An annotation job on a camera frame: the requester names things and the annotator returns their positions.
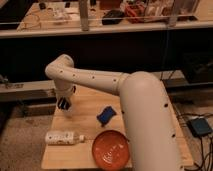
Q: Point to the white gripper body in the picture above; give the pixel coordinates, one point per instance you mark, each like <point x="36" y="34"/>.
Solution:
<point x="64" y="93"/>

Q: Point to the wooden workbench shelf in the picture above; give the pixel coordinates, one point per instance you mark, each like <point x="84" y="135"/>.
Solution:
<point x="37" y="18"/>

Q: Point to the black power adapter box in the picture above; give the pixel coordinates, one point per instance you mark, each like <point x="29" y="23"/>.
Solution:
<point x="199" y="127"/>

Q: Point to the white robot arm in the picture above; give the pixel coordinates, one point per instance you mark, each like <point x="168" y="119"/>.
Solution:
<point x="144" y="105"/>

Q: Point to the orange ceramic bowl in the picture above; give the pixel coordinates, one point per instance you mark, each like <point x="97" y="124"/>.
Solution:
<point x="110" y="150"/>

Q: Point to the white plastic bottle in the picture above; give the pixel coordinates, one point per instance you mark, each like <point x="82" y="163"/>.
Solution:
<point x="63" y="138"/>

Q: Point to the black bag on bench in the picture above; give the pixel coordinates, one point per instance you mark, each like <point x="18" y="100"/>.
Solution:
<point x="112" y="17"/>

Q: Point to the red object on bench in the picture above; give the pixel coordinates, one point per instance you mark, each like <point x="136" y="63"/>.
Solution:
<point x="135" y="13"/>

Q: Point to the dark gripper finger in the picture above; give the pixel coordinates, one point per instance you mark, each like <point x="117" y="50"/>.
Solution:
<point x="60" y="103"/>
<point x="67" y="104"/>

